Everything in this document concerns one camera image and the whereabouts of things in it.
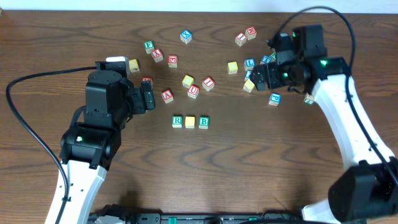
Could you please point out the blue T block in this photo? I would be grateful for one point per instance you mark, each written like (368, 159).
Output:
(266, 59)

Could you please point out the red E block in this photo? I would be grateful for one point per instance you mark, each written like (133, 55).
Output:
(173, 61)

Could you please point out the red u block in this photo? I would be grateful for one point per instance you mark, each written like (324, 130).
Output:
(147, 79)
(193, 91)

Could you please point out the blue 2 block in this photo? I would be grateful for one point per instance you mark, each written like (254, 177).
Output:
(247, 75)

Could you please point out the yellow block below 2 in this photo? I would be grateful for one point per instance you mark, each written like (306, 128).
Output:
(248, 86)

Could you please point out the green B block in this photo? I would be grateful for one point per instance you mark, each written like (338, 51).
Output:
(203, 122)

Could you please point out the yellow O block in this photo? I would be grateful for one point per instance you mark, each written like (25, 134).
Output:
(232, 68)
(189, 122)

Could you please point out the green Z block right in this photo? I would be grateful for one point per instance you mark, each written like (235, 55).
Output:
(309, 99)

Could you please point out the red A block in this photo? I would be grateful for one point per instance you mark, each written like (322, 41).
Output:
(167, 96)

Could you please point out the yellow C block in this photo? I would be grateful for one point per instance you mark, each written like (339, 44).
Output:
(187, 81)

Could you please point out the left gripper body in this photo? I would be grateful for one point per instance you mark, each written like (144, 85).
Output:
(138, 99)

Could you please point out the green z block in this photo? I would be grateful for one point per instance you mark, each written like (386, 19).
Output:
(309, 99)
(273, 56)

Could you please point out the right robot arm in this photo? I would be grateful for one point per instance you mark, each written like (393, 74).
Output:
(368, 187)

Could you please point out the red I block top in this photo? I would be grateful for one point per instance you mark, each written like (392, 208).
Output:
(240, 39)

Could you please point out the blue L block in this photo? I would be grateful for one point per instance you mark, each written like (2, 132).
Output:
(249, 64)

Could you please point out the red i block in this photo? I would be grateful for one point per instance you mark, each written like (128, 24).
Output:
(240, 39)
(208, 83)

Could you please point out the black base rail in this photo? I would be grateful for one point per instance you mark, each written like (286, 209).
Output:
(156, 218)

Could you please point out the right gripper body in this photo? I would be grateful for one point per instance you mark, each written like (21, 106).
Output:
(267, 75)

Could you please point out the blue X block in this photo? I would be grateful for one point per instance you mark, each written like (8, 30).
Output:
(186, 36)

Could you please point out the green R block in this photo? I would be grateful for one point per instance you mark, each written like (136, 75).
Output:
(177, 121)

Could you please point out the yellow block left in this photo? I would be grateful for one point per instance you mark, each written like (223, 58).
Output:
(134, 66)

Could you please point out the blue P block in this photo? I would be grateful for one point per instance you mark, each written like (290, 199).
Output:
(274, 99)

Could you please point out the green F block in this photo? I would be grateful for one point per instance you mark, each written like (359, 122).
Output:
(149, 46)

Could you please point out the red U block left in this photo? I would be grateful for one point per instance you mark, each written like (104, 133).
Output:
(147, 79)

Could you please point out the red N block top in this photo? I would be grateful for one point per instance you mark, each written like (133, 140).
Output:
(251, 33)

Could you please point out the red I block centre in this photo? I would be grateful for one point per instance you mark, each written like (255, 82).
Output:
(208, 83)

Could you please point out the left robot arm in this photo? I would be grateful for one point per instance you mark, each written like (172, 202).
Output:
(92, 140)

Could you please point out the red X block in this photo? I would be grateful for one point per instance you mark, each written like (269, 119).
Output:
(157, 55)

